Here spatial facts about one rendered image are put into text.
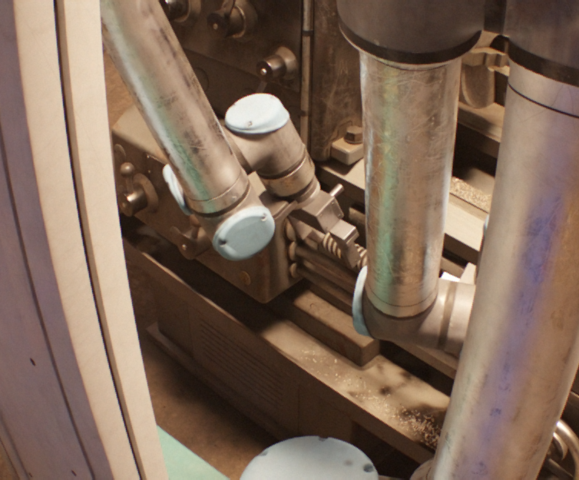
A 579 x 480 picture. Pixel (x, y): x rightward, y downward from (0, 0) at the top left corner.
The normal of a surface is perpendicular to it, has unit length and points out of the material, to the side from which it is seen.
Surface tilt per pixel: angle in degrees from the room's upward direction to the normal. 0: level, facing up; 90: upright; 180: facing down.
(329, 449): 5
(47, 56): 90
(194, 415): 0
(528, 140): 82
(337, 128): 90
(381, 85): 109
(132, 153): 90
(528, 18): 118
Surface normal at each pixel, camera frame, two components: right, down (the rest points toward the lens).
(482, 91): 0.73, 0.44
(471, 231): -0.38, -0.37
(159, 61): 0.55, 0.49
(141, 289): 0.02, -0.78
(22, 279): -0.63, 0.47
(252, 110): -0.28, -0.65
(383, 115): -0.61, 0.70
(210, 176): 0.37, 0.61
